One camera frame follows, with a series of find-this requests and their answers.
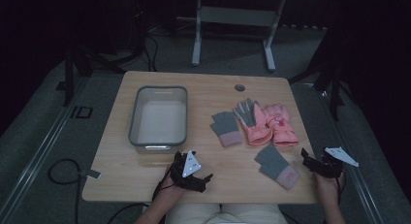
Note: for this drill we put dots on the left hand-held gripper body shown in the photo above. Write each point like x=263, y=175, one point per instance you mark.
x=190, y=164

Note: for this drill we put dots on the pink ski glove grey palm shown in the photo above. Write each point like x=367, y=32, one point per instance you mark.
x=258, y=130

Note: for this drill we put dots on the person's left hand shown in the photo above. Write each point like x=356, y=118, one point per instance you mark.
x=169, y=188

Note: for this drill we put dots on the small grey tag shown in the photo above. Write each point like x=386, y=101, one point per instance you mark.
x=93, y=174

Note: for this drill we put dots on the black tripod stand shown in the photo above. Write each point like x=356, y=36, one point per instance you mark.
x=69, y=75
x=334, y=88

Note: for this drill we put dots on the pink ski glove printed back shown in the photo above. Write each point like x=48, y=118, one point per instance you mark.
x=281, y=130

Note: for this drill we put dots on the metal floor rail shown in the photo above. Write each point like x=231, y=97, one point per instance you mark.
x=358, y=185
x=38, y=156

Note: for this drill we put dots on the grey knit glove pink cuff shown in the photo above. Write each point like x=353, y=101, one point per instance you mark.
x=226, y=125
x=273, y=164

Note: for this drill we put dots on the person's light clothing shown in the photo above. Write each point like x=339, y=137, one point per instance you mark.
x=226, y=214

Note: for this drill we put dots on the grey-rimmed clear plastic bin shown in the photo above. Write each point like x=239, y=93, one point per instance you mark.
x=158, y=120

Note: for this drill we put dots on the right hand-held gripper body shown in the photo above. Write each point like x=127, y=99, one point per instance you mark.
x=332, y=161

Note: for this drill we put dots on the grey metal desk frame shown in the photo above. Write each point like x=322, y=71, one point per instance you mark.
x=237, y=16

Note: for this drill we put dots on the person's right hand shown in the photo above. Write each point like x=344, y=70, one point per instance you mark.
x=328, y=186

